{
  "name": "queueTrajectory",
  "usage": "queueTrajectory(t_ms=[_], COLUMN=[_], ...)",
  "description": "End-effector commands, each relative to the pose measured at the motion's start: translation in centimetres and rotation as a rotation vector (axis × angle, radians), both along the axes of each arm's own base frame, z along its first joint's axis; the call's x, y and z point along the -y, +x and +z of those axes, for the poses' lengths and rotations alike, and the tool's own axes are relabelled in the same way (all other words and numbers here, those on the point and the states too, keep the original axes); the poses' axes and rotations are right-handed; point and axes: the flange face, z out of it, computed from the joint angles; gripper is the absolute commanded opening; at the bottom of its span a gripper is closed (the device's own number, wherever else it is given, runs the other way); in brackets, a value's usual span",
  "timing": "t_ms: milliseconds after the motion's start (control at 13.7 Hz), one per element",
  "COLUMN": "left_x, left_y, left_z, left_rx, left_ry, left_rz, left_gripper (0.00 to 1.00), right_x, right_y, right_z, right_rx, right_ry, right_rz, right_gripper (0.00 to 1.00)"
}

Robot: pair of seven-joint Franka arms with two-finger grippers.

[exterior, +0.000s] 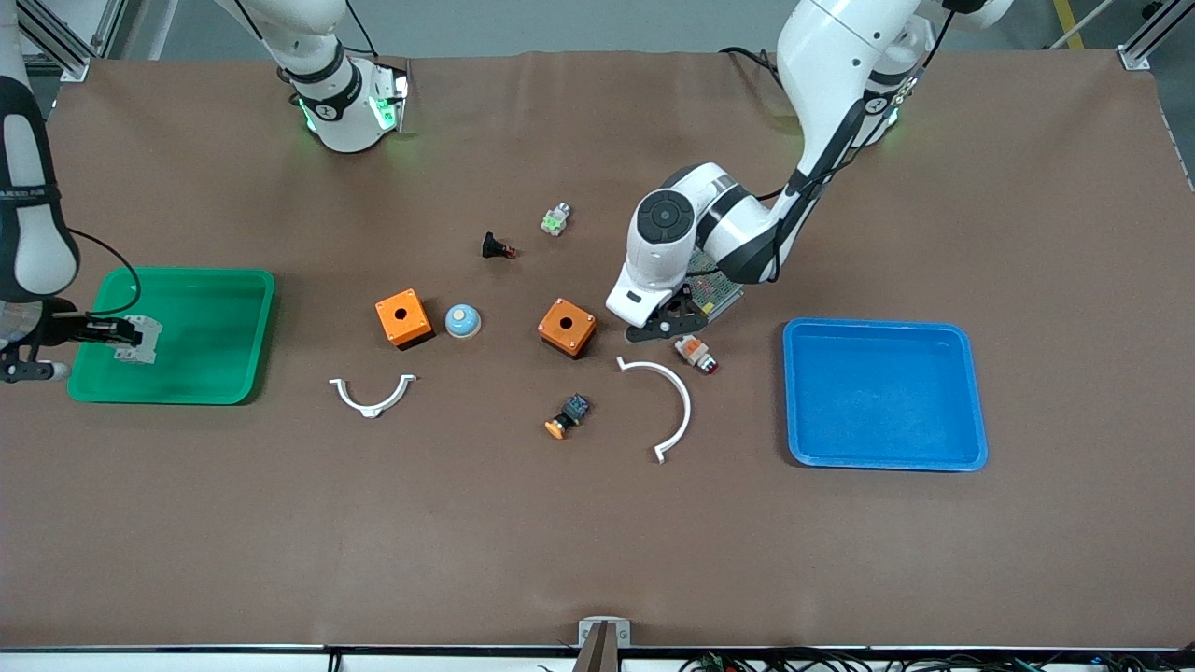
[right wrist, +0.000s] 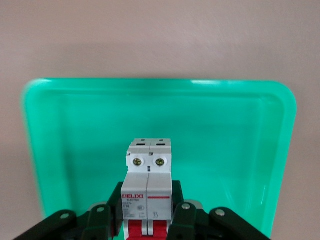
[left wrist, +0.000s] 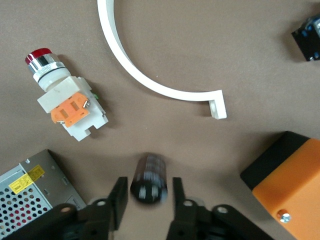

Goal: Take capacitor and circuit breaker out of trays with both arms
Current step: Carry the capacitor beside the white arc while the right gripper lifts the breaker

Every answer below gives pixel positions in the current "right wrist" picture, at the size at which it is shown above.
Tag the green plastic tray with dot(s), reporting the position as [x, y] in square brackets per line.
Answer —
[212, 140]

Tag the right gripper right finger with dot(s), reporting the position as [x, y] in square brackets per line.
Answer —
[178, 197]

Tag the white red circuit breaker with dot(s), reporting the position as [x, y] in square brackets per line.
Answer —
[147, 185]

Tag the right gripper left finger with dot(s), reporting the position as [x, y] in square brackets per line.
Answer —
[116, 200]

